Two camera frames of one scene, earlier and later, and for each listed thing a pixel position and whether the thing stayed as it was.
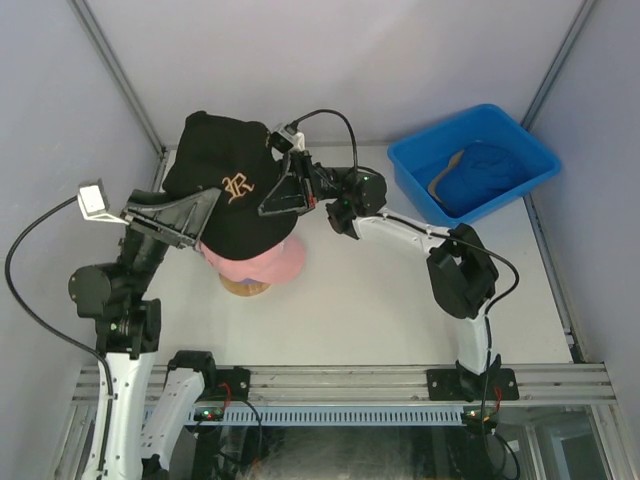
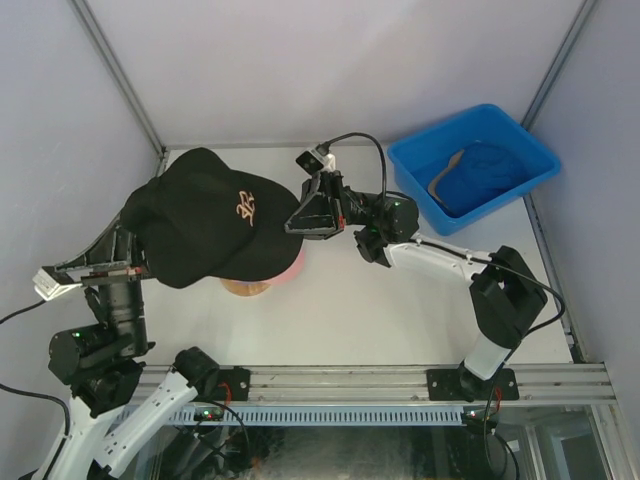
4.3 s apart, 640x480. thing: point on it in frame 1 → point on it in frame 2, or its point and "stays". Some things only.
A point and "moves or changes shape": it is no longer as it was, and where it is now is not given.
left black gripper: [180, 222] → [118, 248]
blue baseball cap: [479, 172] stays
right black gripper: [294, 194] → [321, 216]
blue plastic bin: [471, 164] stays
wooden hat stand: [242, 288] stays
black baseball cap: [234, 156] moves or changes shape
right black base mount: [461, 385] stays
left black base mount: [230, 384] stays
